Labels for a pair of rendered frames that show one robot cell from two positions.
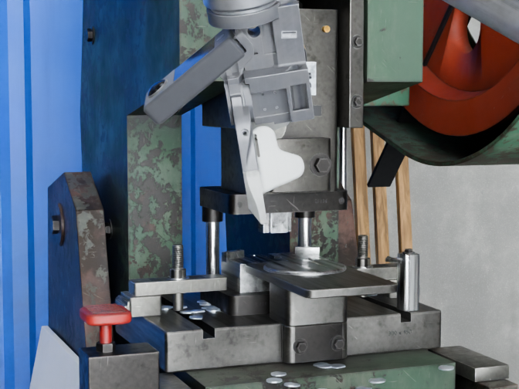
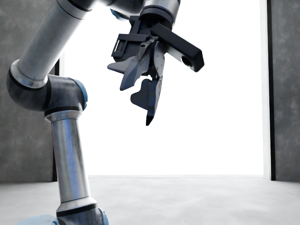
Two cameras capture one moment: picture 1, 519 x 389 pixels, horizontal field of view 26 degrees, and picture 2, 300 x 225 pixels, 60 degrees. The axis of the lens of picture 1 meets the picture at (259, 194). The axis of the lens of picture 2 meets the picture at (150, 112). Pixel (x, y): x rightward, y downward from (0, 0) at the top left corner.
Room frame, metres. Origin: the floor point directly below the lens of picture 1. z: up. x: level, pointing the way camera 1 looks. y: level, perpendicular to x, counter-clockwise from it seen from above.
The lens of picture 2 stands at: (1.56, 0.18, 0.92)
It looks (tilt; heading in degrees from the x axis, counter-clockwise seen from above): 3 degrees up; 200
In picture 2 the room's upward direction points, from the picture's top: straight up
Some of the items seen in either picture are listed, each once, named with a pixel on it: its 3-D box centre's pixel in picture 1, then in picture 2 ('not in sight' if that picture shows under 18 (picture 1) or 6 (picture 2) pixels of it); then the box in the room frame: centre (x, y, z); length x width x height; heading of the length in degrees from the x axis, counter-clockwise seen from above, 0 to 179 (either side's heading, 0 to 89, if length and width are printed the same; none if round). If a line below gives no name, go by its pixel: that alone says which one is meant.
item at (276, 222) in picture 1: (276, 220); not in sight; (1.78, -0.03, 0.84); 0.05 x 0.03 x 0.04; 111
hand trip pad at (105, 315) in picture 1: (105, 336); not in sight; (1.46, 0.20, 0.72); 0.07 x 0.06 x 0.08; 21
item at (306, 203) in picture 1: (272, 205); not in sight; (1.79, -0.02, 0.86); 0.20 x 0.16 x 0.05; 111
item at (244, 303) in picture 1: (272, 292); not in sight; (1.79, -0.02, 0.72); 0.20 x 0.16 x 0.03; 111
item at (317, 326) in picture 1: (317, 315); not in sight; (1.63, -0.09, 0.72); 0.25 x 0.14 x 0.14; 21
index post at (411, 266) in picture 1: (408, 279); not in sight; (1.74, -0.23, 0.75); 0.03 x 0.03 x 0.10; 21
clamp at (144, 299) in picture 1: (172, 277); not in sight; (1.73, 0.14, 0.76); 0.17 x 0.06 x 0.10; 111
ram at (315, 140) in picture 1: (283, 96); not in sight; (1.75, -0.04, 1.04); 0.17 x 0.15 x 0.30; 21
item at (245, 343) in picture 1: (273, 321); not in sight; (1.79, -0.02, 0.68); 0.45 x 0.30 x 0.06; 111
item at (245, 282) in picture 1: (274, 271); not in sight; (1.79, -0.02, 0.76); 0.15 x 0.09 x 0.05; 111
